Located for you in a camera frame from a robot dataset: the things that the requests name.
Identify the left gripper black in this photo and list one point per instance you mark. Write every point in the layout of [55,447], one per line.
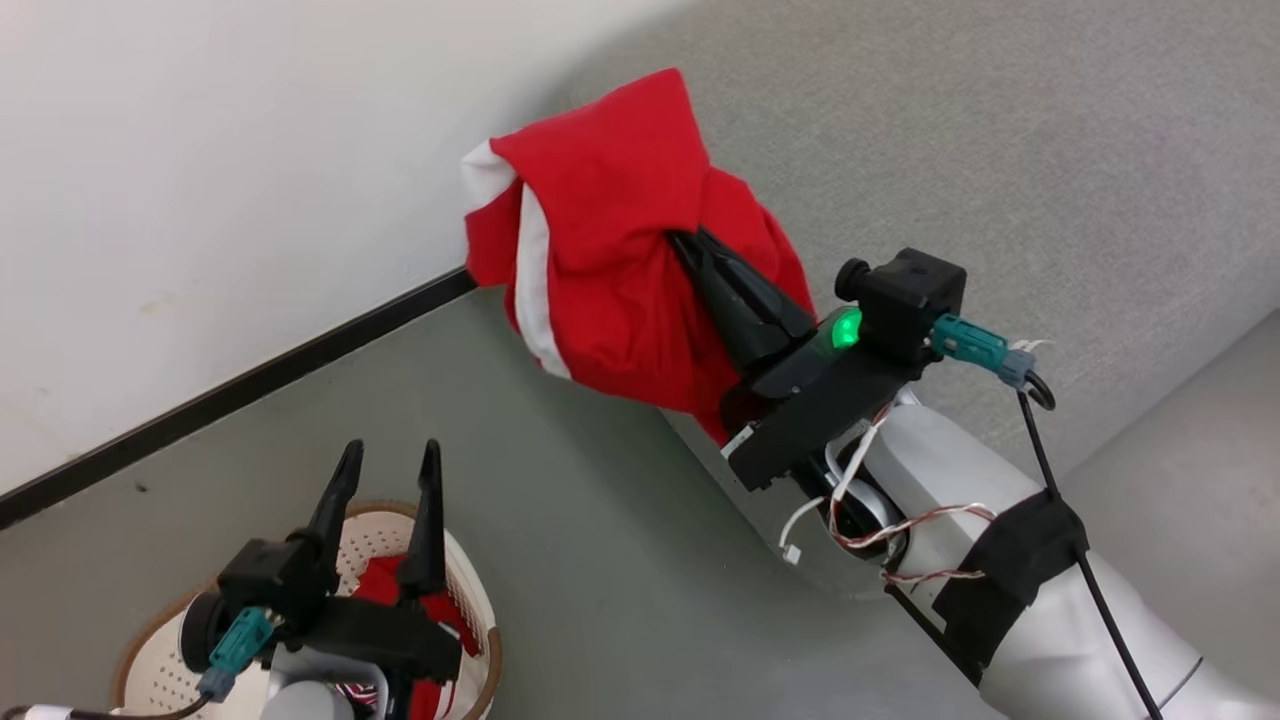
[390,635]

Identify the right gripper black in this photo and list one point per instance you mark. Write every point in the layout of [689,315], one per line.
[810,410]

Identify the red white garment letter print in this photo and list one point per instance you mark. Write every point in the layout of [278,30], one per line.
[375,585]

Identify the red garment white stripe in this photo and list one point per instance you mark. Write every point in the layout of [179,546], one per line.
[600,200]

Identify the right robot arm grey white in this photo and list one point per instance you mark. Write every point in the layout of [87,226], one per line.
[1080,640]

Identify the grey fabric sofa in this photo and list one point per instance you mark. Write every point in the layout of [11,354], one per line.
[1000,150]

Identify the cream laundry basket brown rim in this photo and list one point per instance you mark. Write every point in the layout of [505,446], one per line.
[160,680]

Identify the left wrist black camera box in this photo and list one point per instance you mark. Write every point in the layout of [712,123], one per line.
[260,580]

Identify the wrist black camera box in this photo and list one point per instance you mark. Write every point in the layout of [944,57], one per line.
[260,580]
[905,295]

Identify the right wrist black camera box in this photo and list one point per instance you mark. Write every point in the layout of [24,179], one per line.
[905,295]

